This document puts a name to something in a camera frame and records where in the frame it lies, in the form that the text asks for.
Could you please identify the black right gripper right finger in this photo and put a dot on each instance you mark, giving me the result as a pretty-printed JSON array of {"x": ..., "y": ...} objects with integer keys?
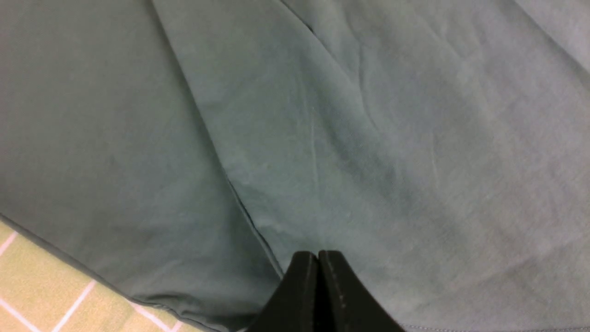
[{"x": 344, "y": 304}]

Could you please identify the green long-sleeve top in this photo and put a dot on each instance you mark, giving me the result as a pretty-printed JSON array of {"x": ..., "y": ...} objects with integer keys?
[{"x": 180, "y": 151}]

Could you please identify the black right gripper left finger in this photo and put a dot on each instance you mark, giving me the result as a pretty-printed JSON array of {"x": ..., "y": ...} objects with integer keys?
[{"x": 291, "y": 306}]

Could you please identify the green checkered tablecloth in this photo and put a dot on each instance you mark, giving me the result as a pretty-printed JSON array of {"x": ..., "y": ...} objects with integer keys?
[{"x": 39, "y": 293}]

